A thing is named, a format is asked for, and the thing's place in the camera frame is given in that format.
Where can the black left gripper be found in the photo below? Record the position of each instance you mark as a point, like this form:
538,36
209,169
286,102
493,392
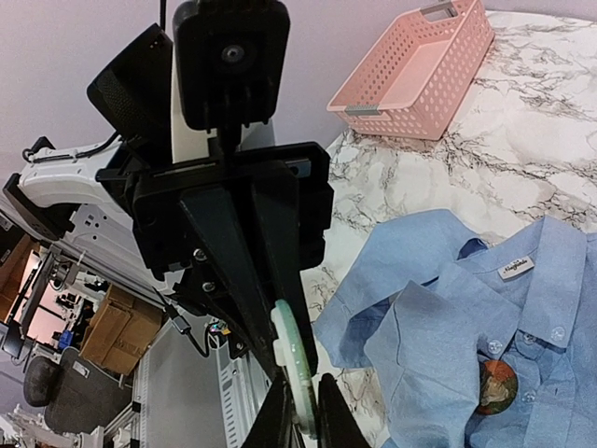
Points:
240,231

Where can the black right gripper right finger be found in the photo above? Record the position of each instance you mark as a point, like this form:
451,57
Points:
335,423

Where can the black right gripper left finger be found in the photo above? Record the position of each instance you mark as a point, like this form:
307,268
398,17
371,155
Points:
273,427

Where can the blue shirt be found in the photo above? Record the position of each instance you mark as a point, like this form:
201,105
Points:
427,301

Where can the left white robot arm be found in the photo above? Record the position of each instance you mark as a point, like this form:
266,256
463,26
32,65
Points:
138,93

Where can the round brooch orange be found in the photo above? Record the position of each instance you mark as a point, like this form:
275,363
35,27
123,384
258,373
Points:
498,387

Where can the pink plastic basket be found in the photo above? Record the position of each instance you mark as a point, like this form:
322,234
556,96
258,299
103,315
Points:
412,81

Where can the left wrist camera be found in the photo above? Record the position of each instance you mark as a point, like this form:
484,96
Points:
230,57

